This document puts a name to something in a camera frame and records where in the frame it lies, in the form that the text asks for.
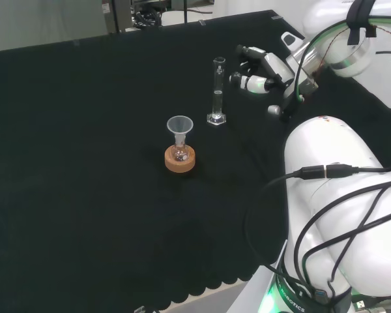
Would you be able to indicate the small round-bottom glass flask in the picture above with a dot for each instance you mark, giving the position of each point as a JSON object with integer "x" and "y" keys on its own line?
{"x": 179, "y": 153}

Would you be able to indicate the clear glass graduated cylinder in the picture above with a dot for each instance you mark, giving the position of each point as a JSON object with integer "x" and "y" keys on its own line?
{"x": 217, "y": 101}

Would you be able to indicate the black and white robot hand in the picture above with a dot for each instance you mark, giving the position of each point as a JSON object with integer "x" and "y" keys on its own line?
{"x": 277, "y": 68}

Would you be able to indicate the clear plastic funnel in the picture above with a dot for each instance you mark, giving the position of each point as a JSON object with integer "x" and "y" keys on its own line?
{"x": 180, "y": 125}

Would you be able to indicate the black cloth with scalloped edge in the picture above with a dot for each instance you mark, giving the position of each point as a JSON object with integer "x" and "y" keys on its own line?
{"x": 84, "y": 163}

